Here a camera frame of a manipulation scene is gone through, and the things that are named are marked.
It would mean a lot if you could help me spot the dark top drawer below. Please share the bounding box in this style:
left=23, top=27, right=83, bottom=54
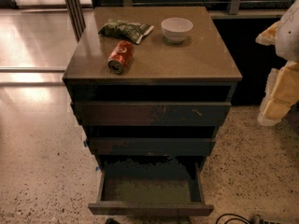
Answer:
left=71, top=102, right=231, bottom=126

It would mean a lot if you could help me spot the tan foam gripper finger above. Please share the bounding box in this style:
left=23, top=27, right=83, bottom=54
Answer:
left=257, top=62, right=299, bottom=126

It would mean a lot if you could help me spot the blue floor tape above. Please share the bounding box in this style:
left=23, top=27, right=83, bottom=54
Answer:
left=83, top=140, right=88, bottom=147

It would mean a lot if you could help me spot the green chip bag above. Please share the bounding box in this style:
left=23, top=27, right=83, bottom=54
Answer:
left=98, top=19, right=154, bottom=45

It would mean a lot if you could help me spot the white ceramic bowl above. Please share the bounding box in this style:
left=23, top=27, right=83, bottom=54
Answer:
left=161, top=18, right=193, bottom=44

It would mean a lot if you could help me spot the dark bottom drawer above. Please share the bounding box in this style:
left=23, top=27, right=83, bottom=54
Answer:
left=89, top=161, right=214, bottom=217

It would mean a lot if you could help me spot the dark drawer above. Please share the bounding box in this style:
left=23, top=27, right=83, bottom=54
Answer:
left=89, top=161, right=214, bottom=217
left=71, top=102, right=231, bottom=126
left=89, top=137, right=216, bottom=156

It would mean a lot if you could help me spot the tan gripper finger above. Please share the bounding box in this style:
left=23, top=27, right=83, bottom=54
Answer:
left=255, top=21, right=279, bottom=46

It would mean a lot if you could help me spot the dark middle drawer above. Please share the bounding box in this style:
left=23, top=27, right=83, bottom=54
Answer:
left=89, top=137, right=216, bottom=156

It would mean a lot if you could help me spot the dark wooden drawer cabinet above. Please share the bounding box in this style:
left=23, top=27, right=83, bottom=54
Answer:
left=63, top=7, right=241, bottom=165

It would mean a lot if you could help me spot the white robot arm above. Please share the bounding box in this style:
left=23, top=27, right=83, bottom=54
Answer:
left=255, top=0, right=299, bottom=126

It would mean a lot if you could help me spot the red soda can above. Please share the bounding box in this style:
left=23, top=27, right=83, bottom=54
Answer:
left=107, top=40, right=134, bottom=74

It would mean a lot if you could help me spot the black floor cable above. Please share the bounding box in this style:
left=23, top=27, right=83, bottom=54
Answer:
left=215, top=213, right=254, bottom=224

